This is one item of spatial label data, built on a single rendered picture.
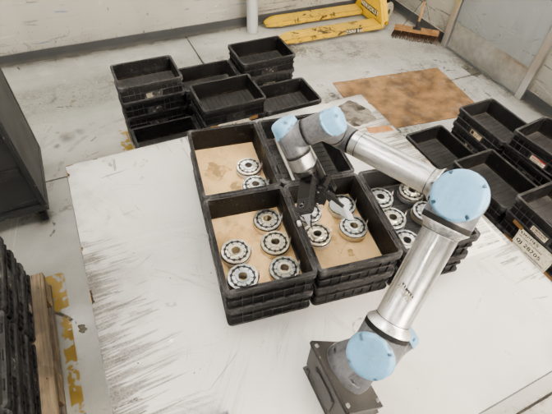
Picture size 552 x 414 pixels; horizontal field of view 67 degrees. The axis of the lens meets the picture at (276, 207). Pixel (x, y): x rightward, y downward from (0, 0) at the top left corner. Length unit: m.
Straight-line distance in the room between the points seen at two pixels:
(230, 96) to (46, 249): 1.44
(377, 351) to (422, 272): 0.21
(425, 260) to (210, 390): 0.77
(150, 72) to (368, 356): 2.47
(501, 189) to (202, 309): 1.86
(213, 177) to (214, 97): 1.13
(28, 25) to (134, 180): 2.67
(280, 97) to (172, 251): 1.64
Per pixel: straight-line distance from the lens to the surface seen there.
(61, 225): 2.86
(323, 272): 1.32
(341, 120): 1.11
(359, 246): 1.53
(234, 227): 1.54
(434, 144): 3.02
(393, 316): 1.03
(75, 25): 4.41
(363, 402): 1.28
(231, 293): 1.27
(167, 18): 4.51
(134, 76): 3.06
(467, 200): 0.96
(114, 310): 1.57
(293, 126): 1.14
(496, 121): 3.23
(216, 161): 1.79
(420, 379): 1.50
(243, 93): 2.81
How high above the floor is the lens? 2.03
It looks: 48 degrees down
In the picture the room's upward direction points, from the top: 4 degrees clockwise
